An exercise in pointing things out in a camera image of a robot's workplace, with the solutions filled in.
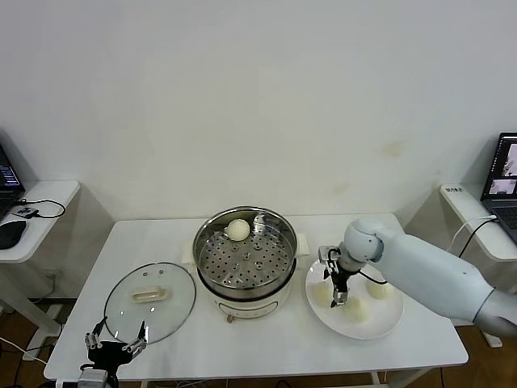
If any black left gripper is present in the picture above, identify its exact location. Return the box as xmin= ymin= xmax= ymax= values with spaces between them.
xmin=83 ymin=318 xmax=148 ymax=371

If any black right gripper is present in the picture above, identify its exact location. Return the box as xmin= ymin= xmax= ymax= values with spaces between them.
xmin=322 ymin=260 xmax=352 ymax=310

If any white steamed baozi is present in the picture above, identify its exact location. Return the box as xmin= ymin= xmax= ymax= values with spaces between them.
xmin=313 ymin=282 xmax=336 ymax=306
xmin=225 ymin=218 xmax=251 ymax=243
xmin=343 ymin=297 xmax=371 ymax=323
xmin=365 ymin=280 xmax=395 ymax=301

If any round glass pot lid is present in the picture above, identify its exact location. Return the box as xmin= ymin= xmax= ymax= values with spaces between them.
xmin=103 ymin=261 xmax=198 ymax=347

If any stainless steel steamer basket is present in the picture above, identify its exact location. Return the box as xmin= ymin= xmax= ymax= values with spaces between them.
xmin=192 ymin=206 xmax=299 ymax=289

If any round white plate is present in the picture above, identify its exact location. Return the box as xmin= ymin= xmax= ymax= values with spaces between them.
xmin=305 ymin=252 xmax=406 ymax=340

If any white electric cooking pot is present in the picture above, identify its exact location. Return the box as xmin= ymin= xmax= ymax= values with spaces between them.
xmin=182 ymin=233 xmax=311 ymax=325

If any black computer mouse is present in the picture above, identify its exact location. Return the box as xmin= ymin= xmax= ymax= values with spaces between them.
xmin=0 ymin=220 xmax=27 ymax=250

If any white side table with sticker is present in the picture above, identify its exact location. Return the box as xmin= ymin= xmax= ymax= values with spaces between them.
xmin=439 ymin=184 xmax=517 ymax=348

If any white side table with mouse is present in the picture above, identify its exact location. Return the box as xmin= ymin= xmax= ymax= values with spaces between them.
xmin=0 ymin=180 xmax=82 ymax=339

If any grey laptop with image windows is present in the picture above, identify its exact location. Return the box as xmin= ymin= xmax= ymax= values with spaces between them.
xmin=480 ymin=132 xmax=517 ymax=247

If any black laptop with blue screen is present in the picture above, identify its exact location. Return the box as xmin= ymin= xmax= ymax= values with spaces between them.
xmin=0 ymin=139 xmax=27 ymax=221

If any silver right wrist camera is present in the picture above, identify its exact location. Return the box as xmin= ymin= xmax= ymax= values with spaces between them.
xmin=317 ymin=245 xmax=341 ymax=280

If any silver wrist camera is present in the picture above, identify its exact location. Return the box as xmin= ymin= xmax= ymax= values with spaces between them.
xmin=317 ymin=245 xmax=341 ymax=280
xmin=78 ymin=369 xmax=110 ymax=388

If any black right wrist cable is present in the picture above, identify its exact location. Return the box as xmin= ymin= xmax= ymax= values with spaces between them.
xmin=357 ymin=269 xmax=389 ymax=286

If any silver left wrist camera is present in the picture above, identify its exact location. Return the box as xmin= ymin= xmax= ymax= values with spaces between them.
xmin=78 ymin=369 xmax=110 ymax=388

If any white flat cable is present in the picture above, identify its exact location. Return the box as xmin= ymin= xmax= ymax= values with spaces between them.
xmin=451 ymin=216 xmax=499 ymax=252

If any thin black looped cable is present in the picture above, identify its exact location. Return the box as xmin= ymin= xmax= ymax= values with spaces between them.
xmin=14 ymin=197 xmax=67 ymax=220

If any black cable with adapter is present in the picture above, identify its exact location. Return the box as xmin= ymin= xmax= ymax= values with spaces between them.
xmin=457 ymin=219 xmax=498 ymax=260

